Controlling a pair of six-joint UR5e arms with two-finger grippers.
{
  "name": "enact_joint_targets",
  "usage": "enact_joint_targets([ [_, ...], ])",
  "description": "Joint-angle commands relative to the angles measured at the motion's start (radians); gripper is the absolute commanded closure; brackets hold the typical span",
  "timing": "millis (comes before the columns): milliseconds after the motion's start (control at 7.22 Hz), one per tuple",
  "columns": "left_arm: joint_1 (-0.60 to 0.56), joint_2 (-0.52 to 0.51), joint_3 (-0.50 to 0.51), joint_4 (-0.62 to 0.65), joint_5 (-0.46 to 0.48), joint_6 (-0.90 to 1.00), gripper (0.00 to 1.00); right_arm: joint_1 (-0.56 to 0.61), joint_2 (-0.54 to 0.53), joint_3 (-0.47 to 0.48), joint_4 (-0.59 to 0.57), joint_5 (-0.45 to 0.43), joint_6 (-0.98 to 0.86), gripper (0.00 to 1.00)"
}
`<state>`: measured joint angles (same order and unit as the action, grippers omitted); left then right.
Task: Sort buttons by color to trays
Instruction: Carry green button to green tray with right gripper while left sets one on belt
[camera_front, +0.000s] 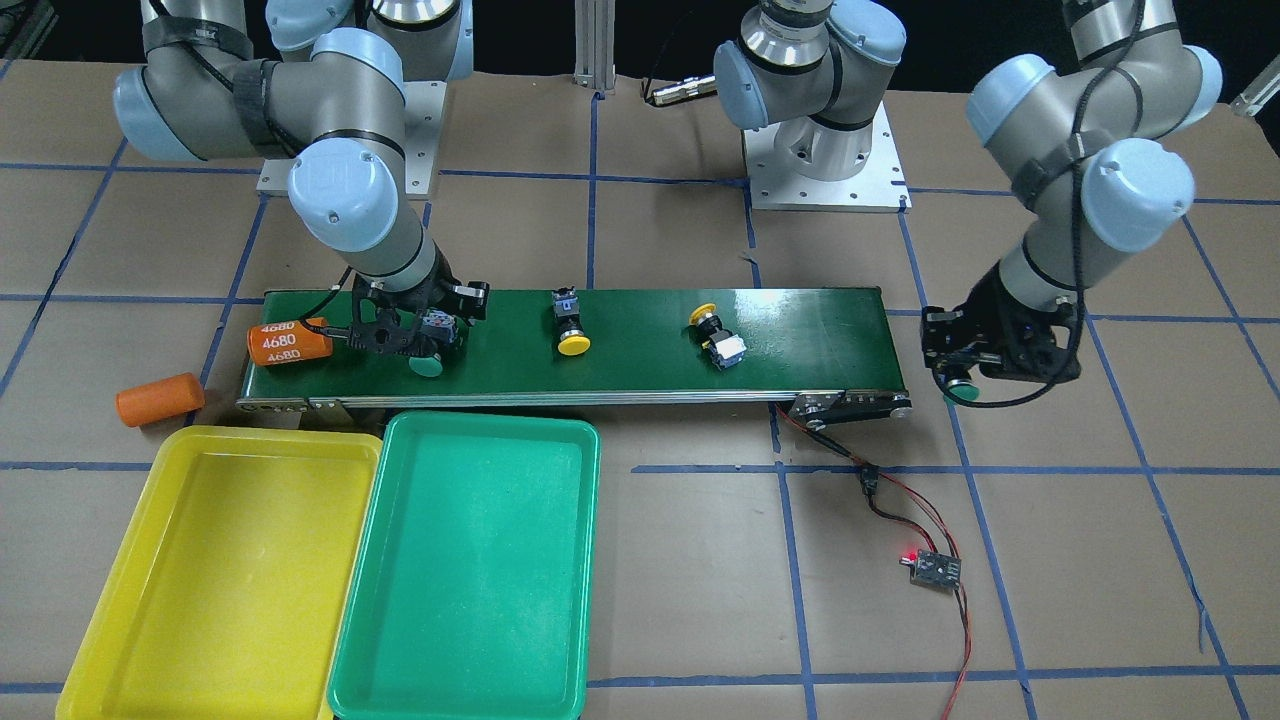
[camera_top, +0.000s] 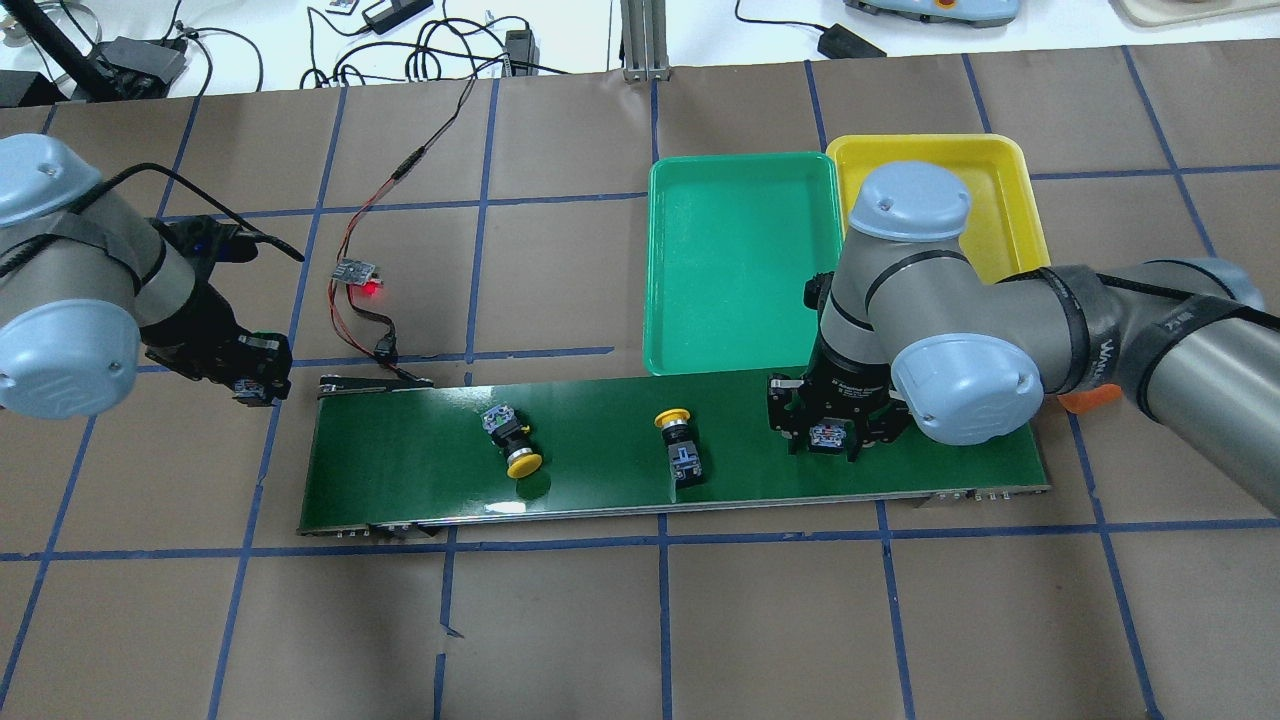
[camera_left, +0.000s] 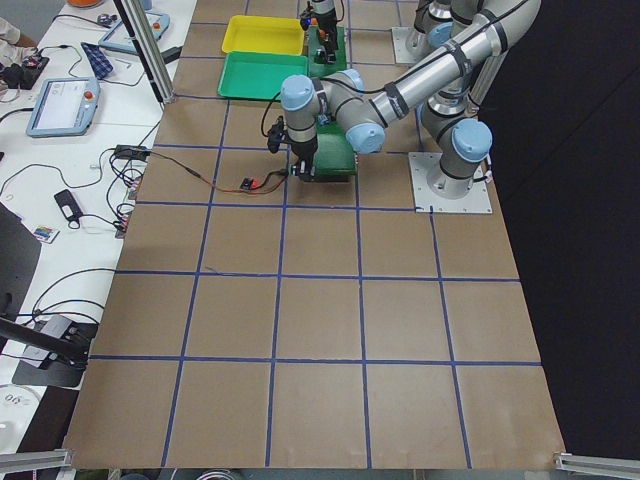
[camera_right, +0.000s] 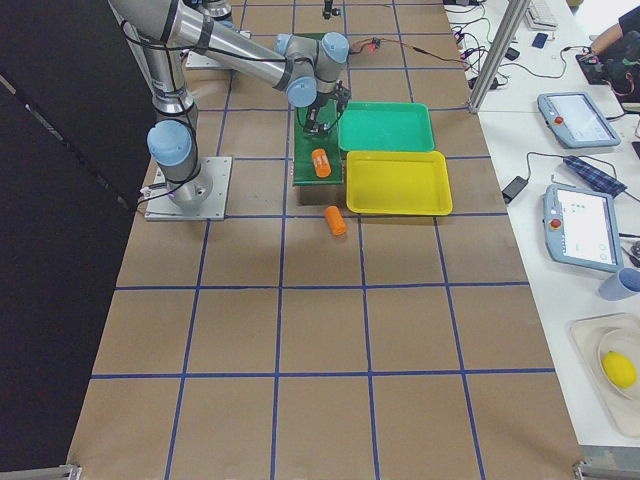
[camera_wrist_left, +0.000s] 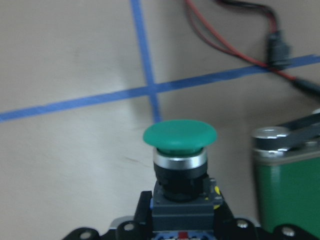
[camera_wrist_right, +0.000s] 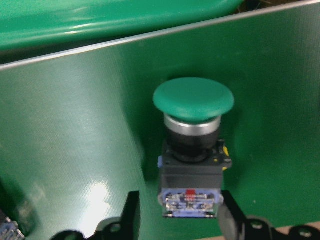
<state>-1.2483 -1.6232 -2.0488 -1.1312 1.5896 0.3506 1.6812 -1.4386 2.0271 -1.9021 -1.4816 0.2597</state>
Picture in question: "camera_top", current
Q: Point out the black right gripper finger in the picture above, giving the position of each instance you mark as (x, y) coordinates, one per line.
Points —
(799, 440)
(855, 444)

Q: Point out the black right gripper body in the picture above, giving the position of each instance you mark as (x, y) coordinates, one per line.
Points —
(848, 385)

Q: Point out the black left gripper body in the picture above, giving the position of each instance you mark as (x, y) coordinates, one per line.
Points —
(203, 331)

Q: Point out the yellow push button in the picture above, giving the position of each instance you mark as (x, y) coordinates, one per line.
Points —
(512, 436)
(683, 454)

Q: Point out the plain orange cylinder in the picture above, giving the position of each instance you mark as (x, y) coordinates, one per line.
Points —
(1083, 402)

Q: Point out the green push button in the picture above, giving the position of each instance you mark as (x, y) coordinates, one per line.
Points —
(260, 392)
(828, 438)

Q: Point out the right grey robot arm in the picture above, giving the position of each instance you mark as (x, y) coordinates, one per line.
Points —
(909, 334)

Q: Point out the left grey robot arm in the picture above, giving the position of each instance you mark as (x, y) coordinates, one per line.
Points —
(90, 285)

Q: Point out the small sensor circuit board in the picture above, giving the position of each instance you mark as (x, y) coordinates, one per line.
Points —
(355, 273)

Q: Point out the green plastic tray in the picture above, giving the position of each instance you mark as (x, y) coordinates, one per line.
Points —
(732, 240)

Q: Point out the green conveyor belt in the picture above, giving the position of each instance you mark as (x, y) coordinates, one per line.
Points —
(396, 456)

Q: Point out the yellow plastic tray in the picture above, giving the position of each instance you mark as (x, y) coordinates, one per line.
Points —
(1004, 234)

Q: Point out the black power adapter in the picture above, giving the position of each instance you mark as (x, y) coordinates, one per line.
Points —
(839, 42)

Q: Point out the blue teach pendant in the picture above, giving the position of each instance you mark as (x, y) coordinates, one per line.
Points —
(976, 14)

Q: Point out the aluminium frame post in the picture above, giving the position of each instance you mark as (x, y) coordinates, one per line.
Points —
(644, 48)

